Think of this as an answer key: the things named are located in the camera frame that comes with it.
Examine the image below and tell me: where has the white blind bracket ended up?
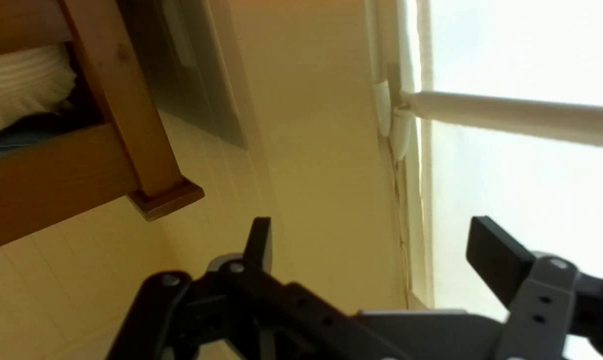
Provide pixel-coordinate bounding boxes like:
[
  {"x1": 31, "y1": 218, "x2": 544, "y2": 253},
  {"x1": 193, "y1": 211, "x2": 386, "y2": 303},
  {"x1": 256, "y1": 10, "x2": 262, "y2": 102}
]
[{"x1": 370, "y1": 63, "x2": 418, "y2": 165}]

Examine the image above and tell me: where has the white pillow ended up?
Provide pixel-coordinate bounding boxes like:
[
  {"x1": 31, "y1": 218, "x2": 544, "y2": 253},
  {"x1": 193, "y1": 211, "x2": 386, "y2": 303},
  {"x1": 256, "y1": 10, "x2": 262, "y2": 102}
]
[{"x1": 0, "y1": 42, "x2": 79, "y2": 140}]

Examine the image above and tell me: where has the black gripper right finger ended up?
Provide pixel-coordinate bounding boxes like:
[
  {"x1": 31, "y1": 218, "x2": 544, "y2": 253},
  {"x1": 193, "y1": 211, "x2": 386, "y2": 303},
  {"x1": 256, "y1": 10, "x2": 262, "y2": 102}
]
[{"x1": 464, "y1": 215, "x2": 603, "y2": 360}]

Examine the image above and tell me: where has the white fabric window blind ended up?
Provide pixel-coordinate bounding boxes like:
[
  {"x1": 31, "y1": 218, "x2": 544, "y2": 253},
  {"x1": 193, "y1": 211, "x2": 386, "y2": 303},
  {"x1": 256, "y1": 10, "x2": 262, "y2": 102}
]
[{"x1": 400, "y1": 0, "x2": 603, "y2": 337}]

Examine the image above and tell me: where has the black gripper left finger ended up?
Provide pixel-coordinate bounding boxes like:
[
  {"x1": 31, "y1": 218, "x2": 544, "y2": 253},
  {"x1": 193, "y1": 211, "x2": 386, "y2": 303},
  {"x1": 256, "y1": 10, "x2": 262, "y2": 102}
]
[{"x1": 107, "y1": 215, "x2": 410, "y2": 360}]

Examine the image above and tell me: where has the white window frame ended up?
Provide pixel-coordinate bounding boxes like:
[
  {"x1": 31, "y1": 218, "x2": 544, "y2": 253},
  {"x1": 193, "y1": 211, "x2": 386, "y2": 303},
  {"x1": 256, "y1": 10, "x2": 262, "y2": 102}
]
[{"x1": 364, "y1": 0, "x2": 438, "y2": 310}]

